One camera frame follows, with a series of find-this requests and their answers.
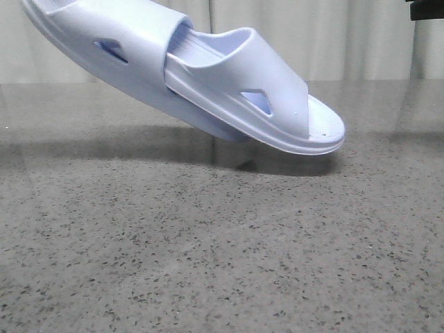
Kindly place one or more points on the light blue slipper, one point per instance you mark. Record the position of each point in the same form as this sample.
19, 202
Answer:
124, 43
238, 78

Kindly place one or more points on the black object top right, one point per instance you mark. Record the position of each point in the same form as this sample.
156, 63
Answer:
426, 9

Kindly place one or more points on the beige curtain backdrop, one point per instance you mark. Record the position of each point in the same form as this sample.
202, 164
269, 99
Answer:
321, 40

